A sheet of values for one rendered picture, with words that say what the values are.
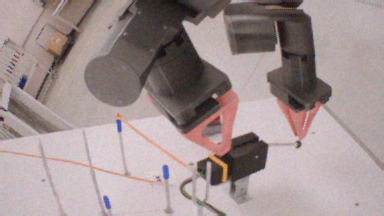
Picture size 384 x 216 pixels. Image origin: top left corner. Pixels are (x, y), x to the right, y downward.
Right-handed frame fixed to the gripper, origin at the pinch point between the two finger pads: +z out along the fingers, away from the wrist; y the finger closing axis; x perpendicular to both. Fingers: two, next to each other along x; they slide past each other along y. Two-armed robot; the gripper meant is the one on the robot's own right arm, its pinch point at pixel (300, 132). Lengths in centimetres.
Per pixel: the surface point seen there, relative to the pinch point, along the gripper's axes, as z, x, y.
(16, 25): 126, -81, -792
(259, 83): 90, 88, -143
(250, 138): -3.8, -9.5, -0.6
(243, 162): -3.1, -12.5, 2.2
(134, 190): 2.7, -25.1, -7.7
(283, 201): 5.6, -7.8, 6.2
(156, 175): 3.5, -20.3, -10.0
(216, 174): -3.1, -16.2, 2.0
